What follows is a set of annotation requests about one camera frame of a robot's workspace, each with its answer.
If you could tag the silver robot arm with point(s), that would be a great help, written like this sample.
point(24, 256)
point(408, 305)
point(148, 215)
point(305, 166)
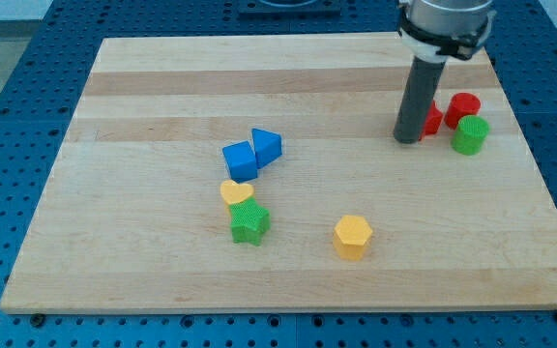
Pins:
point(438, 29)

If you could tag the yellow heart block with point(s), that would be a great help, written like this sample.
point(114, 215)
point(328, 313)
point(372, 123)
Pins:
point(232, 192)

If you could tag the red cylinder block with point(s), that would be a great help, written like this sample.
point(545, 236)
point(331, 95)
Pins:
point(461, 104)

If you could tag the blue cube block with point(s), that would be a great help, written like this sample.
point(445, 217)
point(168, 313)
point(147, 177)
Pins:
point(241, 162)

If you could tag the yellow hexagon block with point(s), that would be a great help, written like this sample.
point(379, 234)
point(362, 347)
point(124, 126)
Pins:
point(351, 237)

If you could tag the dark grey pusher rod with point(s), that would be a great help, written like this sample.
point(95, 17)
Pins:
point(421, 85)

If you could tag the green cylinder block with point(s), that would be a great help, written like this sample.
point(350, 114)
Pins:
point(470, 134)

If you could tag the red star block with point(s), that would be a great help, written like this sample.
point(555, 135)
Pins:
point(433, 121)

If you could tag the blue triangle block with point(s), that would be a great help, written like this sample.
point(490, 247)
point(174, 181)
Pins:
point(267, 146)

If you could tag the wooden board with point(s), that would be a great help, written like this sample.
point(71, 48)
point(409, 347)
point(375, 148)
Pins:
point(131, 219)

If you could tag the green star block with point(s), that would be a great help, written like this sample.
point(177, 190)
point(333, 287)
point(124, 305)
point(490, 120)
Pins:
point(249, 222)

